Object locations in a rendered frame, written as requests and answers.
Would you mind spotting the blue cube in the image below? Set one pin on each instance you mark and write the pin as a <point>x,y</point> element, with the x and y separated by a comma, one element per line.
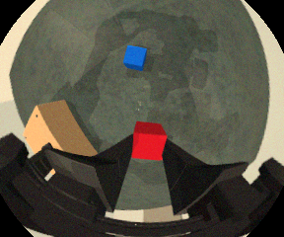
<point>135,57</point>

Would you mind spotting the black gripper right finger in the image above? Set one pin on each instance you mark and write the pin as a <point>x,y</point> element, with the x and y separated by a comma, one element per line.
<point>190,179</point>

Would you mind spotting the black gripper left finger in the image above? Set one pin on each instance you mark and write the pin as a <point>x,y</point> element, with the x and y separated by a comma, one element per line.
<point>105,172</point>

